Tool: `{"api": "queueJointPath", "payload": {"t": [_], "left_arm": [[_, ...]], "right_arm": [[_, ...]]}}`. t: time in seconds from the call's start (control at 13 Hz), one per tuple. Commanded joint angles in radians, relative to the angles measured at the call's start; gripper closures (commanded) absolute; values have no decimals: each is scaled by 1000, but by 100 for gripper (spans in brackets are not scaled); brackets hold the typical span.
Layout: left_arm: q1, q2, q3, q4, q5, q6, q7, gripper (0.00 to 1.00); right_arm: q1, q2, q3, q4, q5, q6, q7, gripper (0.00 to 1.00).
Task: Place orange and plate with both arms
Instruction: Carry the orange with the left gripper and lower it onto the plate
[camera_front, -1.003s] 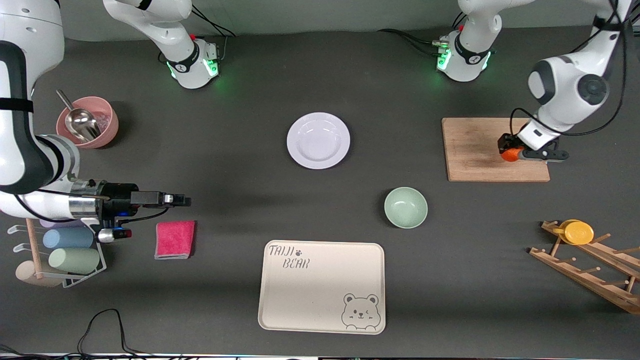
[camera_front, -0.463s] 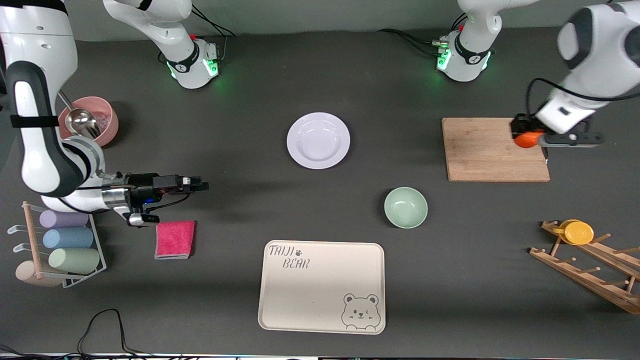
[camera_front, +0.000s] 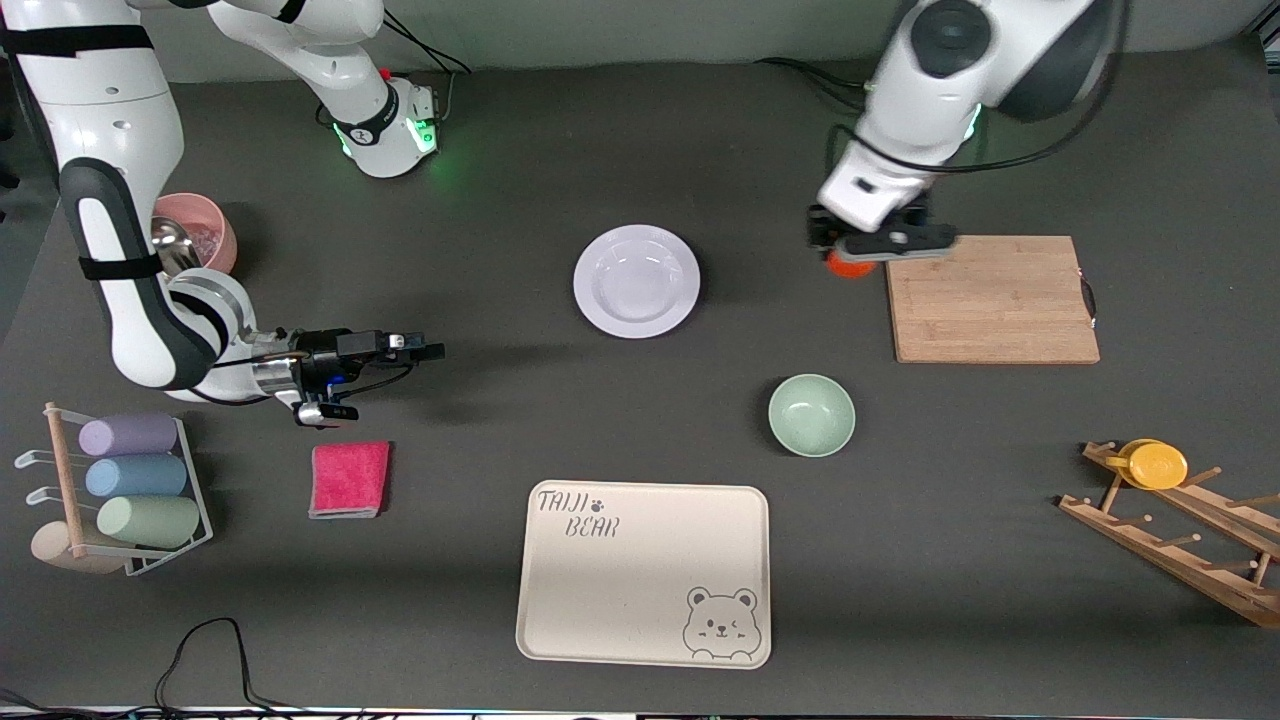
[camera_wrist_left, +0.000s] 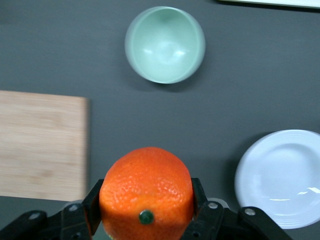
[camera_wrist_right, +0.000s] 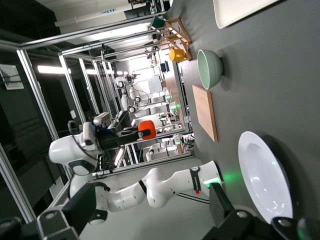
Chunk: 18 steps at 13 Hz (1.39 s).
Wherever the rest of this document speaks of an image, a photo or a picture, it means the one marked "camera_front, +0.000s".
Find white round plate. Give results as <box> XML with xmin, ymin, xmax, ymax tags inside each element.
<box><xmin>573</xmin><ymin>224</ymin><xmax>701</xmax><ymax>339</ymax></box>

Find pink folded cloth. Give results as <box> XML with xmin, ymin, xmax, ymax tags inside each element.
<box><xmin>308</xmin><ymin>441</ymin><xmax>392</xmax><ymax>520</ymax></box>

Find pink bowl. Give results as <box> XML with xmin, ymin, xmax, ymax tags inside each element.
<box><xmin>150</xmin><ymin>193</ymin><xmax>239</xmax><ymax>277</ymax></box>

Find wooden cutting board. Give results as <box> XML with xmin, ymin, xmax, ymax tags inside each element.
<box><xmin>883</xmin><ymin>235</ymin><xmax>1101</xmax><ymax>365</ymax></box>

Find pale green bowl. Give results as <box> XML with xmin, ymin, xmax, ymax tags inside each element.
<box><xmin>768</xmin><ymin>373</ymin><xmax>857</xmax><ymax>458</ymax></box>

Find metal scoop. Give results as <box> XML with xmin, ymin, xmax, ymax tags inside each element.
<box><xmin>152</xmin><ymin>218</ymin><xmax>202</xmax><ymax>277</ymax></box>

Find purple cup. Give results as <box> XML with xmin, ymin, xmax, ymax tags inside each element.
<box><xmin>78</xmin><ymin>413</ymin><xmax>179</xmax><ymax>457</ymax></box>

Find blue cup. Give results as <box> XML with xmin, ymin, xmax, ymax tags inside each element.
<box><xmin>85</xmin><ymin>455</ymin><xmax>188</xmax><ymax>499</ymax></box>

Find green cup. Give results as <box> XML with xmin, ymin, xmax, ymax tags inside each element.
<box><xmin>96</xmin><ymin>495</ymin><xmax>201</xmax><ymax>549</ymax></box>

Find cream bear print tray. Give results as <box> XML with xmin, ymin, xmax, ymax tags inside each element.
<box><xmin>515</xmin><ymin>481</ymin><xmax>773</xmax><ymax>670</ymax></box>

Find beige cup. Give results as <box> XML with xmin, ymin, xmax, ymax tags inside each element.
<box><xmin>30</xmin><ymin>520</ymin><xmax>131</xmax><ymax>576</ymax></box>

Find yellow cup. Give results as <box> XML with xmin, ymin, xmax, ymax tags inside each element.
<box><xmin>1105</xmin><ymin>438</ymin><xmax>1190</xmax><ymax>491</ymax></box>

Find wooden peg rack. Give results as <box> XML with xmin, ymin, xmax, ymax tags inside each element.
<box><xmin>1058</xmin><ymin>441</ymin><xmax>1280</xmax><ymax>630</ymax></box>

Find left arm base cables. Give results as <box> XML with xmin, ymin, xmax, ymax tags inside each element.
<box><xmin>753</xmin><ymin>55</ymin><xmax>881</xmax><ymax>113</ymax></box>

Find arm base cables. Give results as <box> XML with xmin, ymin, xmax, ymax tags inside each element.
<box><xmin>378</xmin><ymin>10</ymin><xmax>472</xmax><ymax>123</ymax></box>
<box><xmin>753</xmin><ymin>55</ymin><xmax>881</xmax><ymax>113</ymax></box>

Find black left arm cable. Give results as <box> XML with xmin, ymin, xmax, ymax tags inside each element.
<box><xmin>826</xmin><ymin>0</ymin><xmax>1131</xmax><ymax>181</ymax></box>

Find black floor cable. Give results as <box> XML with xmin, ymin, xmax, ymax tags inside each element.
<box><xmin>0</xmin><ymin>617</ymin><xmax>401</xmax><ymax>720</ymax></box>

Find white wire cup rack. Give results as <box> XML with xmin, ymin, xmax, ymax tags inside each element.
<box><xmin>14</xmin><ymin>402</ymin><xmax>214</xmax><ymax>578</ymax></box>

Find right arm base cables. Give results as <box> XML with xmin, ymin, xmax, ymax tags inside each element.
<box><xmin>378</xmin><ymin>10</ymin><xmax>472</xmax><ymax>123</ymax></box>

